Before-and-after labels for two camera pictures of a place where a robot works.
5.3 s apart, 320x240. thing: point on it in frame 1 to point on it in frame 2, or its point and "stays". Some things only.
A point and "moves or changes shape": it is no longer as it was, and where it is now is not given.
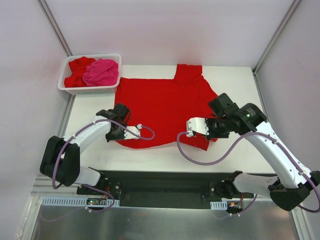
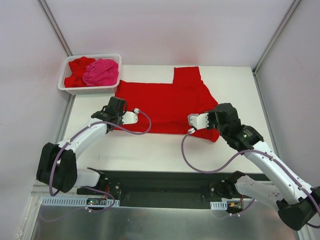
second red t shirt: x=77 y=66 stays
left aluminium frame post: x=55 y=27 stays
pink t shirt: x=101 y=72 stays
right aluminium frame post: x=293 y=6 stays
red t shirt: x=165 y=105 moves or changes shape
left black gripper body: x=116 y=133 to x=116 y=120
